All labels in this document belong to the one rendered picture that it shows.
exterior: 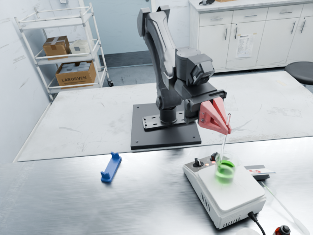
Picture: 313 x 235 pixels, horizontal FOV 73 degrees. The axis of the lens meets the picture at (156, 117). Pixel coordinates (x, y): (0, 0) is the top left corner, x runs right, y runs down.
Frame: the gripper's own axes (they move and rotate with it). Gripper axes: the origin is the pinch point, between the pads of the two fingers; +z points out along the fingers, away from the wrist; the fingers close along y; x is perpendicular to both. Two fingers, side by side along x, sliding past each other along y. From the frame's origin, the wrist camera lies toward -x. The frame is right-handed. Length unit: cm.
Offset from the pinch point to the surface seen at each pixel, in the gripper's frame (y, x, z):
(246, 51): 176, 90, -186
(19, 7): -72, 14, -248
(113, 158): -23.3, 24.8, -23.8
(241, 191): 2.6, 15.8, 6.1
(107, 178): -26.6, 24.5, -16.6
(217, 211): -4.3, 18.0, 7.2
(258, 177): 13.8, 23.1, 1.2
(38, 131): -49, 27, -52
